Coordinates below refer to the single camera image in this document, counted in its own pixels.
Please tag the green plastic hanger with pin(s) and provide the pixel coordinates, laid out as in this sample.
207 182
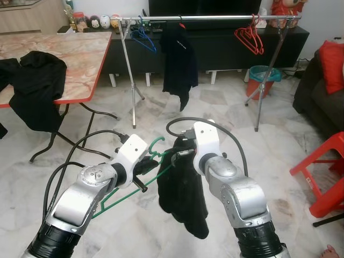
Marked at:
134 193

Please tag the black knit garment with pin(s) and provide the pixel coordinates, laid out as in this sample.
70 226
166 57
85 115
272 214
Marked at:
183 199

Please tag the blue plastic hanger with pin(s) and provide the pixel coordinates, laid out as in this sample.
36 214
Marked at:
148 43

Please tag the red plastic hanger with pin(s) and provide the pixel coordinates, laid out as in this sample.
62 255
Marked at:
181 25
244 37
258 40

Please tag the navy blue garment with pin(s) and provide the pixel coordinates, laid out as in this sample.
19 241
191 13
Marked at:
180 64

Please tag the red bin with teal bag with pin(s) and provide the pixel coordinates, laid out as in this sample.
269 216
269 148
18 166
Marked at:
260 86

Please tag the black television console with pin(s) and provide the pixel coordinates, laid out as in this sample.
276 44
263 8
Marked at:
226 51

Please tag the marble pattern folding table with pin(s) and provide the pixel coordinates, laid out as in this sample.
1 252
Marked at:
80 59

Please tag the large black garment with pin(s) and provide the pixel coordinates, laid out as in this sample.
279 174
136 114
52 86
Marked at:
37 91

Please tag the silver metal clothes rack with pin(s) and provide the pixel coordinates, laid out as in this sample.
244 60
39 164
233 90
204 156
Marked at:
215 18

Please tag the red plastic stool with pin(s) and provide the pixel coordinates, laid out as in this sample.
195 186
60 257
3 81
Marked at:
322 156

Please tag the brown fabric sofa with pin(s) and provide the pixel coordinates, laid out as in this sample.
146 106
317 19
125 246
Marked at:
317 107

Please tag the black flat television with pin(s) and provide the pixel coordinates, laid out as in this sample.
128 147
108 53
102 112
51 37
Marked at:
204 6

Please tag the orange round doll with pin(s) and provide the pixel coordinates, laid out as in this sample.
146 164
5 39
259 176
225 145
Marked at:
114 20

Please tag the white round doll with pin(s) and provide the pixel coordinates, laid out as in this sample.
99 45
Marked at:
106 21

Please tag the black haired round doll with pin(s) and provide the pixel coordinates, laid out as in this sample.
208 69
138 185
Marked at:
94 22

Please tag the red lidded glass jar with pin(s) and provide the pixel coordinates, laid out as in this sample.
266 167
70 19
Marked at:
80 22

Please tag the red cushion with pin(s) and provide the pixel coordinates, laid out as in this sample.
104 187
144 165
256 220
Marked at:
333 67

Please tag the red robed figurine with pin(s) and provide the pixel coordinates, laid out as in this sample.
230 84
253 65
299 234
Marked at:
287 11

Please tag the tan cardboard box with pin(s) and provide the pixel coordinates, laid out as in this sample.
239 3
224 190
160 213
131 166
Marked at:
32 19

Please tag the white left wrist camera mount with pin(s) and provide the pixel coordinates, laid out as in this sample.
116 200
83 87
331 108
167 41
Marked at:
130 150

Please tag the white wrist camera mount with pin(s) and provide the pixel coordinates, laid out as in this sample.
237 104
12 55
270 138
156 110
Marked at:
207 142
130 150

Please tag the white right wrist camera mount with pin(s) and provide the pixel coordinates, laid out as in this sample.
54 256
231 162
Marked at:
207 142

